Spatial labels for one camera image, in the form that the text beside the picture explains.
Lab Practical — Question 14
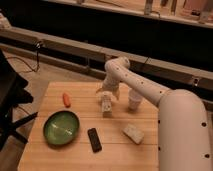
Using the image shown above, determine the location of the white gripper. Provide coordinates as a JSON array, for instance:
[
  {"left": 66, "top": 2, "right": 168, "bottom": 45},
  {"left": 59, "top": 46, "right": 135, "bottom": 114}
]
[{"left": 96, "top": 79, "right": 120, "bottom": 100}]

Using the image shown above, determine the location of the white paper cup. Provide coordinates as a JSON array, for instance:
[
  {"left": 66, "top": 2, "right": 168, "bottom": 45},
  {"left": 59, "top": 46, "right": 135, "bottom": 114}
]
[{"left": 128, "top": 89, "right": 143, "bottom": 110}]

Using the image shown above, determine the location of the orange carrot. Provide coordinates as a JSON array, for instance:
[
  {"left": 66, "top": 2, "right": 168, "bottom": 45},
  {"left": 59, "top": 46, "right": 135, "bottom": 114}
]
[{"left": 63, "top": 93, "right": 71, "bottom": 108}]

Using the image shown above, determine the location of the black cable on floor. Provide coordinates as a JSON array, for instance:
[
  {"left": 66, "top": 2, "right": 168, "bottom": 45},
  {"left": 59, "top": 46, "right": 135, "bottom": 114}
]
[{"left": 5, "top": 39, "right": 44, "bottom": 74}]

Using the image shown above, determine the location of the green bowl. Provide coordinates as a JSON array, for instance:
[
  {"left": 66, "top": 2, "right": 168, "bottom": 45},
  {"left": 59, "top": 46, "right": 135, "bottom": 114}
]
[{"left": 43, "top": 110, "right": 80, "bottom": 146}]

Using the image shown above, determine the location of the black remote control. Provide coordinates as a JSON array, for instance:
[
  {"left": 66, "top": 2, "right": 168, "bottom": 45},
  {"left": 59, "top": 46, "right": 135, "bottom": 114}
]
[{"left": 87, "top": 128, "right": 102, "bottom": 153}]

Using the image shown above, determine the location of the white sponge block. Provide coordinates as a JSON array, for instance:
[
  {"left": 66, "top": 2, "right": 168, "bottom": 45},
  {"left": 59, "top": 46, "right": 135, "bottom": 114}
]
[{"left": 123, "top": 124, "right": 144, "bottom": 144}]

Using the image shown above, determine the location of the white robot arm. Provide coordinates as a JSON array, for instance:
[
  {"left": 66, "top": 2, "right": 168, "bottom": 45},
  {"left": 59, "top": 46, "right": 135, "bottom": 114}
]
[{"left": 101, "top": 57, "right": 213, "bottom": 171}]

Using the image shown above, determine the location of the white plastic bottle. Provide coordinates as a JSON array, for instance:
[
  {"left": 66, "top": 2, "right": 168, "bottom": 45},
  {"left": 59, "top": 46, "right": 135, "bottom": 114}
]
[{"left": 101, "top": 92, "right": 112, "bottom": 117}]

